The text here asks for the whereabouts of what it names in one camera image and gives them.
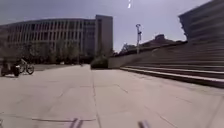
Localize grass strip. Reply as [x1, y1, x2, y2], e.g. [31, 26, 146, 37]
[33, 63, 83, 72]

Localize dark building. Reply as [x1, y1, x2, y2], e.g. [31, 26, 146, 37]
[178, 0, 224, 43]

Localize pale concrete slab pavement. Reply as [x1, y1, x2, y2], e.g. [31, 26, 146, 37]
[0, 63, 224, 128]

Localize dark motor scooter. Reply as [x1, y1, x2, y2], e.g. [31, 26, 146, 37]
[0, 59, 21, 78]

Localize distant building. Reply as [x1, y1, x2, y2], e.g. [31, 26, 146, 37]
[141, 33, 178, 48]

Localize wide stone steps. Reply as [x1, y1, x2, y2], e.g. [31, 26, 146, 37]
[119, 40, 224, 89]

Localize robot's own part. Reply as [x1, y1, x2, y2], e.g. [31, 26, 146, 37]
[138, 120, 151, 128]
[69, 117, 84, 128]

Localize lamp pole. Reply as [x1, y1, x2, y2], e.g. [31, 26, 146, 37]
[135, 23, 143, 55]

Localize row of trees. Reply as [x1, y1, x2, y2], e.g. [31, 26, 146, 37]
[0, 39, 98, 65]

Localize large curved grey building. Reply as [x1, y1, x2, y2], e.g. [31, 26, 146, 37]
[0, 14, 114, 60]

